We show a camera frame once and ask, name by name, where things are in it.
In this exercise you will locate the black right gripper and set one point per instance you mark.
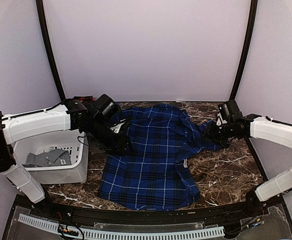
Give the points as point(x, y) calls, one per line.
point(209, 131)

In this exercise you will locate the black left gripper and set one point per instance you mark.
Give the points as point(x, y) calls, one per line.
point(117, 147)

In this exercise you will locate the blue plaid long sleeve shirt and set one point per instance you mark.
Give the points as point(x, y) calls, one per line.
point(153, 176)

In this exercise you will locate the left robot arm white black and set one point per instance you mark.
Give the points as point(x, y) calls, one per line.
point(83, 114)

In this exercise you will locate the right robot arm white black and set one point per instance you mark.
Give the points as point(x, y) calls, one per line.
point(230, 123)

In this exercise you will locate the red black plaid folded shirt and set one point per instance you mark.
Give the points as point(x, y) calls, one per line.
point(84, 98)

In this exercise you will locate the white plastic laundry basket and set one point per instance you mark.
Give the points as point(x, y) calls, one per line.
point(77, 146)

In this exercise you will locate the grey shirt in basket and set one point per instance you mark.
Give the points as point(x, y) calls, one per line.
point(52, 158)

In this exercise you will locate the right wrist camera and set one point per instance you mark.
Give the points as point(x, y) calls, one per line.
point(222, 115)

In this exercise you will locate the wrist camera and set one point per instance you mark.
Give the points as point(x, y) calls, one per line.
point(222, 115)
point(121, 126)

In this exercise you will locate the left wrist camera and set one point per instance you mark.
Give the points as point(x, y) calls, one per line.
point(121, 126)

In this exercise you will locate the black front rail base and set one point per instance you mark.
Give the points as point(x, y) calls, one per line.
point(228, 214)

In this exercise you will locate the white slotted cable duct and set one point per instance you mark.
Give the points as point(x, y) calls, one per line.
point(107, 231)

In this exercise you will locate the black corner frame post right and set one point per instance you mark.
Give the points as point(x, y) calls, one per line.
point(245, 49)

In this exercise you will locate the black corner frame post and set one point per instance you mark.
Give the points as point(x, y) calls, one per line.
point(48, 49)
point(245, 49)

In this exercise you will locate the black corner frame post left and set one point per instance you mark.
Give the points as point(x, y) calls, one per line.
point(48, 49)

